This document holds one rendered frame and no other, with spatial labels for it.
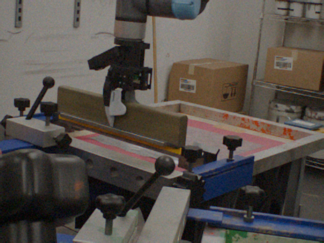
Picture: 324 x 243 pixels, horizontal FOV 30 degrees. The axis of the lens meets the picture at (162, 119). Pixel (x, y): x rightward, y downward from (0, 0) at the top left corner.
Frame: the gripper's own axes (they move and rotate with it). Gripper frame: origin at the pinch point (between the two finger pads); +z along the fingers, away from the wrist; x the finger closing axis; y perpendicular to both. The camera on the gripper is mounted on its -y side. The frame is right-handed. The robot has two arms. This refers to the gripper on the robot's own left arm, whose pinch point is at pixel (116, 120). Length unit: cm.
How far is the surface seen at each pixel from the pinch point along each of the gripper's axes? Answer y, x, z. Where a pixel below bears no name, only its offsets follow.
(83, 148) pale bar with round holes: 11.0, -21.7, 1.2
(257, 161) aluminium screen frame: 29.3, 19.6, 6.6
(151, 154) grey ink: 4.1, 9.7, 9.3
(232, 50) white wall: -198, 371, 19
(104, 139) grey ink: -12.5, 9.5, 9.1
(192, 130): -6.6, 42.5, 9.8
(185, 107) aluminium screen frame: -23, 61, 8
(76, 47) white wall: -200, 176, 12
